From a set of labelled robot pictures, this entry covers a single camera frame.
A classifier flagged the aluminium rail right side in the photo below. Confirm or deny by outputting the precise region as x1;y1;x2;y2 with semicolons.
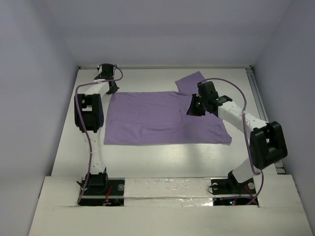
246;69;286;175

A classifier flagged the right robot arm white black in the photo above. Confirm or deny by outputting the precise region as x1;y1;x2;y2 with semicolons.
187;79;287;195

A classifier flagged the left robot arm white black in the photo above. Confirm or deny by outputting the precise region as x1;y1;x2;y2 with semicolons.
74;63;120;194

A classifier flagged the purple t shirt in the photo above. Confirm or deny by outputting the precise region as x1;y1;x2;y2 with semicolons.
104;71;232;146

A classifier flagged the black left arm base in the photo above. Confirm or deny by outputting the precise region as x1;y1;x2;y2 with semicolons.
78;178;125;207

